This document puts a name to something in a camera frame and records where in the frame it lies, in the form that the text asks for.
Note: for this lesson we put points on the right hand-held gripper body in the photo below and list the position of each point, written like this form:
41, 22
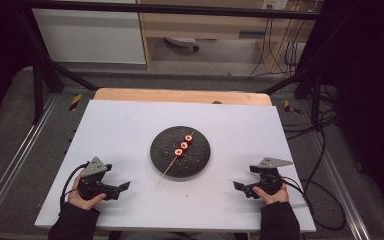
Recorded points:
268, 176

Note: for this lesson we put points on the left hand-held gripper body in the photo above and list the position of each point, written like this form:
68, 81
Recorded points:
93, 170

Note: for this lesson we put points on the thin wooden skewer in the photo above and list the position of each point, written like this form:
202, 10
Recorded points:
168, 169

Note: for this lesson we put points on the black round plate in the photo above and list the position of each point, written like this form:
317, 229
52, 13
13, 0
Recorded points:
193, 160

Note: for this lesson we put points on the red round fruit piece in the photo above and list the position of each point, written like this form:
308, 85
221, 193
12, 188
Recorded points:
178, 152
184, 145
188, 138

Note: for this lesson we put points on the person's right hand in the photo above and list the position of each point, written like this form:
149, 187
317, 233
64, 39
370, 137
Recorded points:
273, 198

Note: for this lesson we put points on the person's left hand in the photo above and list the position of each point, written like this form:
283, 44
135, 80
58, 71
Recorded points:
84, 201

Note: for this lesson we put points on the white board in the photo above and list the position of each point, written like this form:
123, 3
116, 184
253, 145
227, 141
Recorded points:
120, 140

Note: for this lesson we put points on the wooden table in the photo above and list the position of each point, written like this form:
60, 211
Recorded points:
166, 95

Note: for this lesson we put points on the white cabinet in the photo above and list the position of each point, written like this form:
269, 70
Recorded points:
90, 36

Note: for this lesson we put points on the white power strip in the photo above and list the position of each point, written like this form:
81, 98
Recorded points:
181, 41

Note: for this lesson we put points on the wooden shelf unit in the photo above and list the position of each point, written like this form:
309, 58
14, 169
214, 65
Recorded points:
210, 23

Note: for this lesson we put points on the aluminium floor rail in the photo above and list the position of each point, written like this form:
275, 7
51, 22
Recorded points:
341, 186
16, 163

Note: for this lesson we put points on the black metal frame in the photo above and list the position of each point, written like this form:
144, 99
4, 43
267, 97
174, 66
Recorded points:
43, 76

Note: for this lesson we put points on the white wall socket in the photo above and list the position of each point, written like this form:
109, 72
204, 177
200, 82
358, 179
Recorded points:
274, 4

